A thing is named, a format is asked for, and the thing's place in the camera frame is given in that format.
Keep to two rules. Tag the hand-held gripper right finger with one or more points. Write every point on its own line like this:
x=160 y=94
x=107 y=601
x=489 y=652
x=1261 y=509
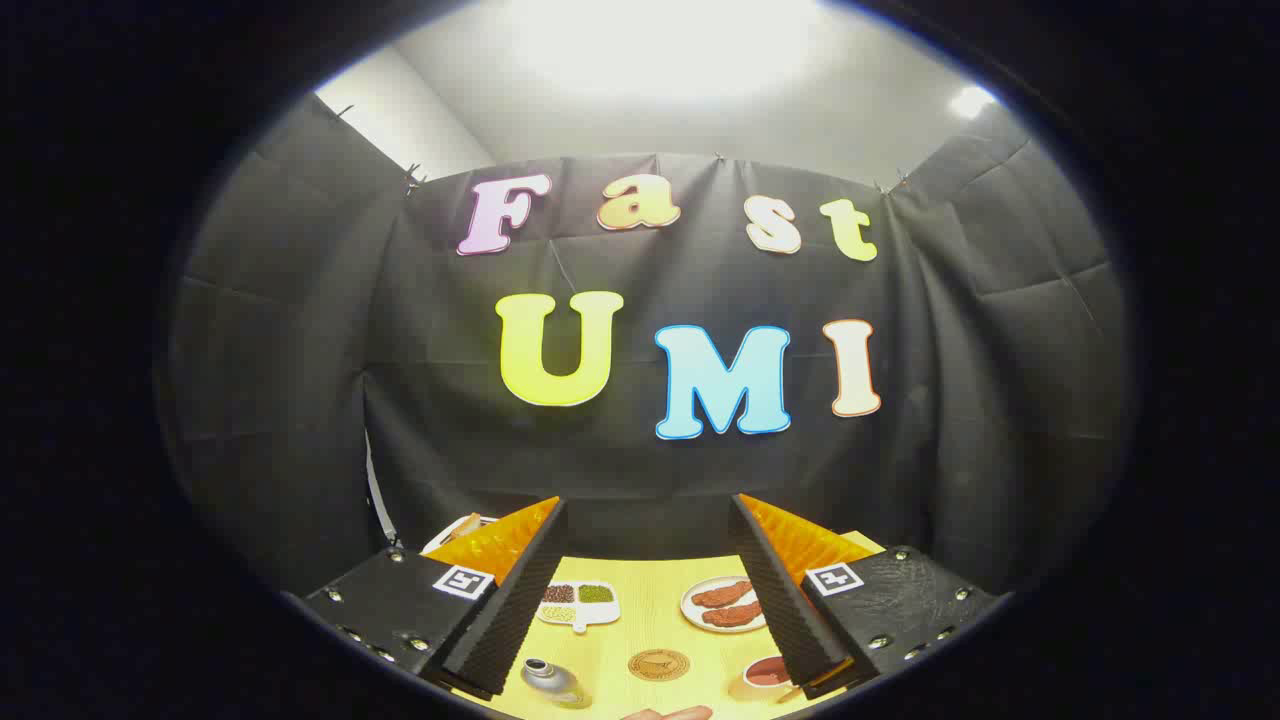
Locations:
x=780 y=600

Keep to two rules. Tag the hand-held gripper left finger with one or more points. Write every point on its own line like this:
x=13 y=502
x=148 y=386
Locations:
x=510 y=610

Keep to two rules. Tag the silver bottle with green label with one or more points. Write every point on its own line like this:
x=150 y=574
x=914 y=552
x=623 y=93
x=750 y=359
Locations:
x=553 y=682

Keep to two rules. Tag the round cork coaster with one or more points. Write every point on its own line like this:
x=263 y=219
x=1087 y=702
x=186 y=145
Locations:
x=659 y=665

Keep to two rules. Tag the brown meat slice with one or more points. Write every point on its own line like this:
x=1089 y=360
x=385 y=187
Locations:
x=732 y=614
x=720 y=594

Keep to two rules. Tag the white divided dish with beans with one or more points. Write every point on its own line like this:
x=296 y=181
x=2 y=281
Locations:
x=578 y=606

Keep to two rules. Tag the white oval plate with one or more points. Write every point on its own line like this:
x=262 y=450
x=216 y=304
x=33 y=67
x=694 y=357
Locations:
x=692 y=612

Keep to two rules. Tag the white toaster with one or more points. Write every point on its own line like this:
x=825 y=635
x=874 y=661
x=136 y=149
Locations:
x=445 y=540

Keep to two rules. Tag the toast slice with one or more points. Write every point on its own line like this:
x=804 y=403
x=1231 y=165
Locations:
x=468 y=521

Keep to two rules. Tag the light wooden table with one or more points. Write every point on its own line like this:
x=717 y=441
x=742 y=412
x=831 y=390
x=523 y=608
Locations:
x=645 y=610

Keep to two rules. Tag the black backdrop cloth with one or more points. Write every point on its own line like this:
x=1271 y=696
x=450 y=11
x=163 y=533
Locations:
x=640 y=460

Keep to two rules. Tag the small ceiling light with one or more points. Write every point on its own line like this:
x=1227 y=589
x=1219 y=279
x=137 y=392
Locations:
x=970 y=101

